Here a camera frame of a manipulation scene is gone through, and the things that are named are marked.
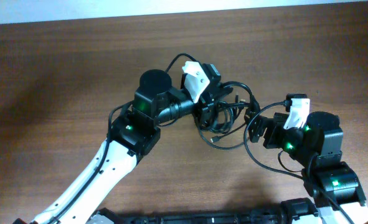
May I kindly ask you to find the thick black usb cable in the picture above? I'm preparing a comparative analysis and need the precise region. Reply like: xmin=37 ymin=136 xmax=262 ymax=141
xmin=194 ymin=81 xmax=261 ymax=134

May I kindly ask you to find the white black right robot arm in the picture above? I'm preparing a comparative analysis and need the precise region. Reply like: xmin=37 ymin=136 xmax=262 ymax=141
xmin=244 ymin=111 xmax=368 ymax=223

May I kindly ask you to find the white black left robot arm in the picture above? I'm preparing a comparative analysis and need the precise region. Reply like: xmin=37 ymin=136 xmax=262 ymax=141
xmin=31 ymin=69 xmax=233 ymax=223

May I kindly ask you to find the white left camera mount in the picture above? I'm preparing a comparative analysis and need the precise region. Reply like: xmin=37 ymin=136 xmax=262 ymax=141
xmin=182 ymin=61 xmax=210 ymax=103

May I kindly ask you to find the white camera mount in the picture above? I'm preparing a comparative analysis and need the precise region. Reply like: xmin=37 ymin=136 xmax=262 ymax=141
xmin=182 ymin=61 xmax=210 ymax=103
xmin=283 ymin=98 xmax=310 ymax=129

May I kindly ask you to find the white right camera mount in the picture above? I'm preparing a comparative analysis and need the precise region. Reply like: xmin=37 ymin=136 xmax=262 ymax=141
xmin=283 ymin=98 xmax=310 ymax=129

